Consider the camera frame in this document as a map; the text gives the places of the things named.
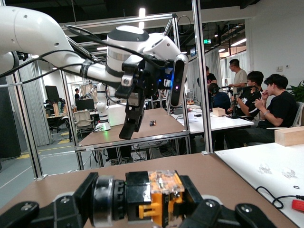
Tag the green potted plant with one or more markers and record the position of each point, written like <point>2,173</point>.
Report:
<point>298,91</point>

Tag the small red plastic part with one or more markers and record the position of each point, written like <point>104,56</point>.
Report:
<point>298,204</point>

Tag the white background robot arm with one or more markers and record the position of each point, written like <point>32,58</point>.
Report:
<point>103,114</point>

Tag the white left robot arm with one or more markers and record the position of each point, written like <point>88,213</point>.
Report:
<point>35,31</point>

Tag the green exit sign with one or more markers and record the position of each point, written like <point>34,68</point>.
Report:
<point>207,41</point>

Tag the small wooden block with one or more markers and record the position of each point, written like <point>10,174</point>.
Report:
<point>218,112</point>

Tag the distant person dark clothes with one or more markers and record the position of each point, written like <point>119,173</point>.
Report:
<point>77,95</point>

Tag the black monitor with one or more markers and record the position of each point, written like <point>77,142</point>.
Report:
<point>52,93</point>

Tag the person wearing headphones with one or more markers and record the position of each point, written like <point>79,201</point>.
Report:
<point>221,99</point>

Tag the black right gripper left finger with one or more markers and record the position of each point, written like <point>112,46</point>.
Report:
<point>66,211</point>

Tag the standing man beige shirt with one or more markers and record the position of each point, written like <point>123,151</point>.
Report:
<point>240,77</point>

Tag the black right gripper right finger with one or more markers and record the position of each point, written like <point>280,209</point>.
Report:
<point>213,213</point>

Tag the seated person with glasses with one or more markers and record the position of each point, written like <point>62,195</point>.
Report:
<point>249,104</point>

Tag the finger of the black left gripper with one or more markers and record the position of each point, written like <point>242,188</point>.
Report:
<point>128,128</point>
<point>140,118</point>

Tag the white chair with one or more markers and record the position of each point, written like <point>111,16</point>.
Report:
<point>299,114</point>

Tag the person black shirt red print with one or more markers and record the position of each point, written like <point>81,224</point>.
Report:
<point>211,78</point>

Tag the seated person black t-shirt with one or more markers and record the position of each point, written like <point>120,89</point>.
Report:
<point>282,107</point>

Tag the orange and black switch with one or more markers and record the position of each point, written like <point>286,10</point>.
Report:
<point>137,187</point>

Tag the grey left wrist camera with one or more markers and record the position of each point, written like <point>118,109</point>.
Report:
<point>178,80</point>

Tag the grey mesh office chair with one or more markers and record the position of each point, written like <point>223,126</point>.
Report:
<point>82,118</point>

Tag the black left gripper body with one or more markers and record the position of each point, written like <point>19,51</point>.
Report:
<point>149,80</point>

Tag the large wooden block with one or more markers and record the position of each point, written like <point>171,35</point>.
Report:
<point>289,136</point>

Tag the aluminium frame post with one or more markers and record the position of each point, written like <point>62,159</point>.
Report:
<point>203,95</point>
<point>31,133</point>

